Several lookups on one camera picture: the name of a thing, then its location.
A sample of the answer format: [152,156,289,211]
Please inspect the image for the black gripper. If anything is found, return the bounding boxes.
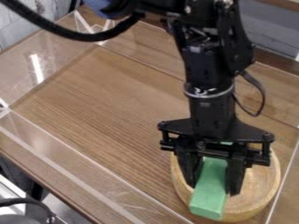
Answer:
[157,94,275,196]

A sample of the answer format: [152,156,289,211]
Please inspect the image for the green rectangular block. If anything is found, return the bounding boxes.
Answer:
[188,153,228,221]

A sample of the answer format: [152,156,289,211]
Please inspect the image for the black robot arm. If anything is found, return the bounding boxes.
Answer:
[85,0,275,195]

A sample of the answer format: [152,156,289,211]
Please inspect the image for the brown wooden bowl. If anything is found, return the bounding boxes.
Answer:
[170,145,280,222]

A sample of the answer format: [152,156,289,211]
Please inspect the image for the clear acrylic tray wall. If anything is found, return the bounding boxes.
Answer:
[0,99,192,224]

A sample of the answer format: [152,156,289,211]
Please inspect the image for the black cable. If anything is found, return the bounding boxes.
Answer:
[0,0,145,42]

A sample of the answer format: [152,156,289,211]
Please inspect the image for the black clamp with cable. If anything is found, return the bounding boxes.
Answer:
[0,197,56,224]

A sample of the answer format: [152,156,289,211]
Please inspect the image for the clear acrylic corner bracket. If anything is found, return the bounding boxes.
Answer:
[73,10,117,46]

